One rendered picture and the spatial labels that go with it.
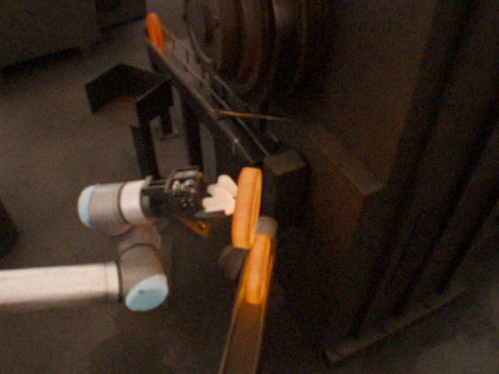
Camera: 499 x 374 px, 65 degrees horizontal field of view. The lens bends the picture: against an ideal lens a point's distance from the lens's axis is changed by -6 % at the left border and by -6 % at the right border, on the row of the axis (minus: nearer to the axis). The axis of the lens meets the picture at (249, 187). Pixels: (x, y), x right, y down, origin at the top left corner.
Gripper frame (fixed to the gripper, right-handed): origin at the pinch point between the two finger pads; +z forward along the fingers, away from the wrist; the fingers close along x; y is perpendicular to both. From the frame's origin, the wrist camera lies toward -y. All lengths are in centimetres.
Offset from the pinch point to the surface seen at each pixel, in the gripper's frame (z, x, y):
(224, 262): -20.5, 14.8, -37.7
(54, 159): -151, 102, -51
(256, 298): -2.7, -7.7, -22.1
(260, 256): -0.8, -2.0, -14.6
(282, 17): 9.6, 27.8, 24.1
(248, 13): 2.4, 29.6, 25.8
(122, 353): -72, 2, -75
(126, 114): -66, 69, -14
